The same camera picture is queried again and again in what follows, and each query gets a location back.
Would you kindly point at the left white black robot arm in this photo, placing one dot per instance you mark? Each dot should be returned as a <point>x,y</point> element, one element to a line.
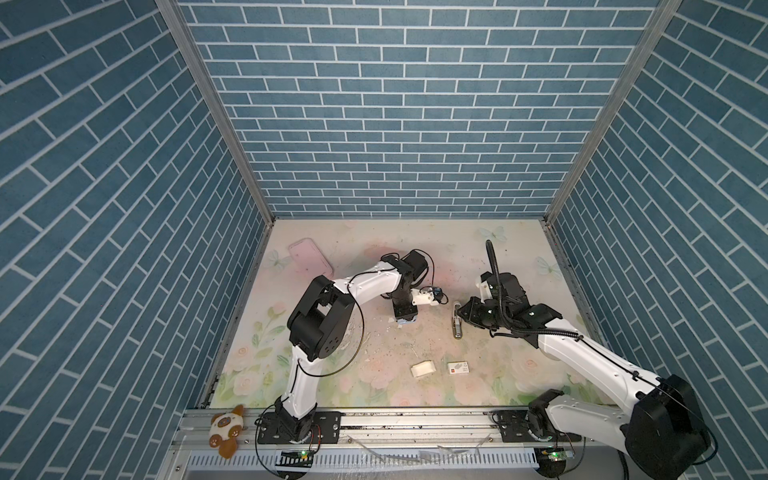
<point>319,321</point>

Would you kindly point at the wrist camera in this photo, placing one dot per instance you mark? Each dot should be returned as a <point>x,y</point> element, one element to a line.
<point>429,295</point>
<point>485,291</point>

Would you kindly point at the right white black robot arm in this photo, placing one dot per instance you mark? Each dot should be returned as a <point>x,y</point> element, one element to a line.
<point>656,421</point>

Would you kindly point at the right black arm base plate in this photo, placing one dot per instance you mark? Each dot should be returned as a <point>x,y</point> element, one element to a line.
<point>514,427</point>

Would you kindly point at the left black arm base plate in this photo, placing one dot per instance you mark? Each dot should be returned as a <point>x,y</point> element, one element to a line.
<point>282,429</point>

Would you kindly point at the aluminium front rail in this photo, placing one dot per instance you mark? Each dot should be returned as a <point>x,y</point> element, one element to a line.
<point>366,428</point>

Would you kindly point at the staple box tray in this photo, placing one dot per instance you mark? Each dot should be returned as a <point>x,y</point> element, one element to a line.
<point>423,369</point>

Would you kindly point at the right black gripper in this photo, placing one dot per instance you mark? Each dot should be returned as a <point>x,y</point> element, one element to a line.
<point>471,313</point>

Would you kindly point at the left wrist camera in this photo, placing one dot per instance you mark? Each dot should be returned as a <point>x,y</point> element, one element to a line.
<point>429,295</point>

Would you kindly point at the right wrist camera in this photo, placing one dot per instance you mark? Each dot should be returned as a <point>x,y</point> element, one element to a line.
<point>485,291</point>

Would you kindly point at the brown white plush toy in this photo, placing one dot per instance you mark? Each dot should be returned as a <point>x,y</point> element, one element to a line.
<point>225,430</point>

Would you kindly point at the white staple box sleeve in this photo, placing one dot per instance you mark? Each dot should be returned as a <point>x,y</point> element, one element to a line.
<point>458,368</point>

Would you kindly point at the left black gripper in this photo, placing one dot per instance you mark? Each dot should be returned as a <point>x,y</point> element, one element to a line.
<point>405,313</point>

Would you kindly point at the white perforated cable duct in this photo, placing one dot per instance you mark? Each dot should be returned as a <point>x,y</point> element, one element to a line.
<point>377,460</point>

